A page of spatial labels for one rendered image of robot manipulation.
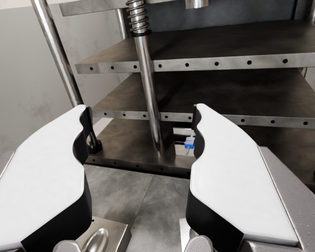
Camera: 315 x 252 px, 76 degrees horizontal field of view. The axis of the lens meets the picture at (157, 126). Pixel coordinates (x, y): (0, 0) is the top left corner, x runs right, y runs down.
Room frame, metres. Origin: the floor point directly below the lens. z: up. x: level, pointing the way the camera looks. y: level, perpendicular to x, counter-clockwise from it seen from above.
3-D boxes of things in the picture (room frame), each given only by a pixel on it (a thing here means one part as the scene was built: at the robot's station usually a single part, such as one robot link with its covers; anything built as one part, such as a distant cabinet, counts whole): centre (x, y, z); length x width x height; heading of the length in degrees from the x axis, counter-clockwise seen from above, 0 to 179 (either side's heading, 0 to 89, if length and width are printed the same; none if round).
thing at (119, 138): (1.11, -0.28, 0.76); 1.30 x 0.84 x 0.06; 68
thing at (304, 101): (1.15, -0.30, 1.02); 1.10 x 0.74 x 0.05; 68
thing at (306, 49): (1.15, -0.30, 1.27); 1.10 x 0.74 x 0.05; 68
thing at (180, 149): (1.01, -0.29, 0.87); 0.50 x 0.27 x 0.17; 158
